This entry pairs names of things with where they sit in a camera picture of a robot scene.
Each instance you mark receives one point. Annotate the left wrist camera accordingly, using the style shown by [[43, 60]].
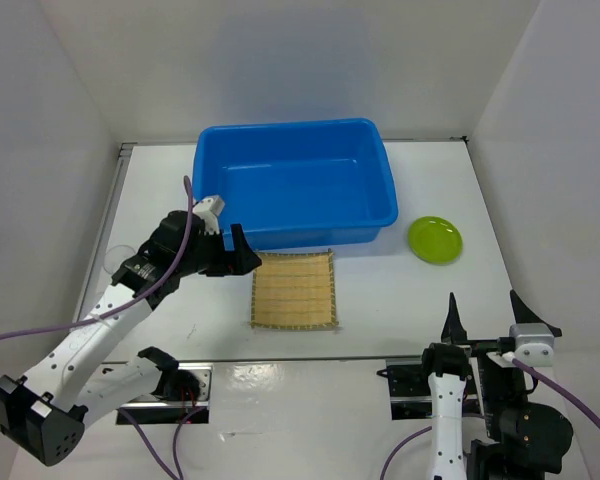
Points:
[[208, 210]]

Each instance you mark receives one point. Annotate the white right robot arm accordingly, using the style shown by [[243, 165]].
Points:
[[525, 439]]

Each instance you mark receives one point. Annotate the clear plastic cup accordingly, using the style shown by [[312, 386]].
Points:
[[115, 256]]

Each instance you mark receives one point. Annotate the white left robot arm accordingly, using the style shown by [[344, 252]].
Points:
[[47, 410]]

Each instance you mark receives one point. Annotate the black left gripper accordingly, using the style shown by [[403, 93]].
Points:
[[240, 260]]

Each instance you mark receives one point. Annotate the green plastic plate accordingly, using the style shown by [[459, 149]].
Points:
[[435, 240]]

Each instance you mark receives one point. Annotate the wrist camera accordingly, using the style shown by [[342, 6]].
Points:
[[533, 345], [208, 210]]

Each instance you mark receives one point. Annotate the blue plastic bin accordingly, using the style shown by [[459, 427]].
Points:
[[302, 184]]

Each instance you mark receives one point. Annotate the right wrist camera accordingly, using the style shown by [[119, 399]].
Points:
[[533, 345]]

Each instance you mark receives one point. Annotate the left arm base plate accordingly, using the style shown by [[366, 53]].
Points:
[[188, 393]]

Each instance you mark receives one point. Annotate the bamboo placemat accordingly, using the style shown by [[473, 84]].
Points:
[[294, 292]]

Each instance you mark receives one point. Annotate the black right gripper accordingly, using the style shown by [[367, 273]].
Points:
[[454, 327]]

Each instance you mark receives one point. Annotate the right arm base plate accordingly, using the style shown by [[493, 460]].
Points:
[[418, 389]]

